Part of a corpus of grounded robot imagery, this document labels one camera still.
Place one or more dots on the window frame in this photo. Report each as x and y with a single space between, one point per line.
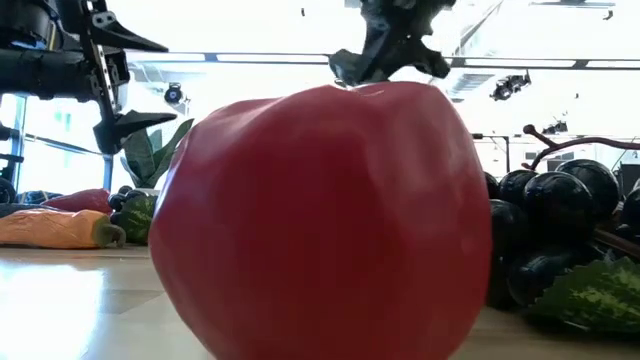
107 172

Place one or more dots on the red chili pepper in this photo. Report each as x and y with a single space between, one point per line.
80 201

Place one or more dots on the black stand pole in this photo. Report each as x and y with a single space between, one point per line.
507 155

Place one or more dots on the black computer monitor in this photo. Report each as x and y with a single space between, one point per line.
630 177

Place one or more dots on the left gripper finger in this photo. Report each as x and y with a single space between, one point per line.
125 127
117 32

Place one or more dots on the black equipment stand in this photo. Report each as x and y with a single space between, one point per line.
6 190

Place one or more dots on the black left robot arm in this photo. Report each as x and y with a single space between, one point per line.
25 20

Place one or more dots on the black ceiling spotlight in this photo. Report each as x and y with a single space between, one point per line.
173 93
510 86
555 127

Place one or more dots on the orange carrot toy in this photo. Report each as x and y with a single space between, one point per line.
50 230

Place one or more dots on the snake plant in white pot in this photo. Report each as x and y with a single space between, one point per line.
142 155

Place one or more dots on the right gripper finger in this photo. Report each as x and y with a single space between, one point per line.
432 62
352 67

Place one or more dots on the red bell pepper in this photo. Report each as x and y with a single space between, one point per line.
320 225

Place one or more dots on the dark bag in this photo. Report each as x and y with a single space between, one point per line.
40 196

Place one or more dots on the black grape bunch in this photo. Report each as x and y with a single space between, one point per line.
555 210
137 220

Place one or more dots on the linear ceiling light fixture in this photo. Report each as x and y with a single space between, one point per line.
270 58

